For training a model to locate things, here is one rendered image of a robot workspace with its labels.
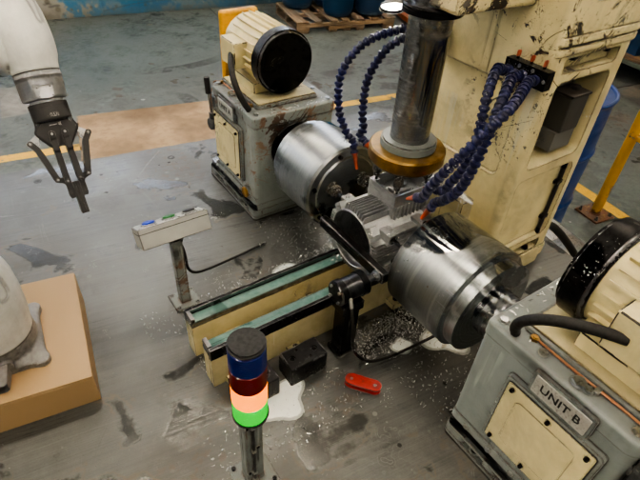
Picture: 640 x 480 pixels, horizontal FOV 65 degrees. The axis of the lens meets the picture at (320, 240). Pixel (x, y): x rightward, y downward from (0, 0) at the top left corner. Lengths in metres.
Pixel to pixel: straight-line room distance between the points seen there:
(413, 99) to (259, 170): 0.61
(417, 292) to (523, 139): 0.42
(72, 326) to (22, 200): 0.73
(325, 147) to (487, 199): 0.43
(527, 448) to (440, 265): 0.37
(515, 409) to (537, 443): 0.06
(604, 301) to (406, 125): 0.54
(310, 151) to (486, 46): 0.49
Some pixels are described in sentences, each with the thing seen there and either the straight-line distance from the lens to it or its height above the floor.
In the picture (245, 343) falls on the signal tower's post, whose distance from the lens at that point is 0.77.
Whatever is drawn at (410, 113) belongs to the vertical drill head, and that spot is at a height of 1.34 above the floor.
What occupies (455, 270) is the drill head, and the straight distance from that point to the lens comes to 1.05.
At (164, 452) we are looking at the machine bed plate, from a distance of 1.17.
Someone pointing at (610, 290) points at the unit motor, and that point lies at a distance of 0.87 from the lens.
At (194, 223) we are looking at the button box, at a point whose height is 1.06.
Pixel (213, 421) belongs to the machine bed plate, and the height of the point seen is 0.80.
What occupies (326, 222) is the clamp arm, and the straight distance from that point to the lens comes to 1.29.
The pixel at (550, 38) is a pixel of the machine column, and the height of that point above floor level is 1.51.
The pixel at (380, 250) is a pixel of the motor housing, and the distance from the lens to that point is 1.21.
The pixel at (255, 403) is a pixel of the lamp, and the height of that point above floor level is 1.10.
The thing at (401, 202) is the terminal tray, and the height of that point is 1.12.
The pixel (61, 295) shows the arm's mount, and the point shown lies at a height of 0.90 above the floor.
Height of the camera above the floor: 1.81
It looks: 40 degrees down
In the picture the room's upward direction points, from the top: 4 degrees clockwise
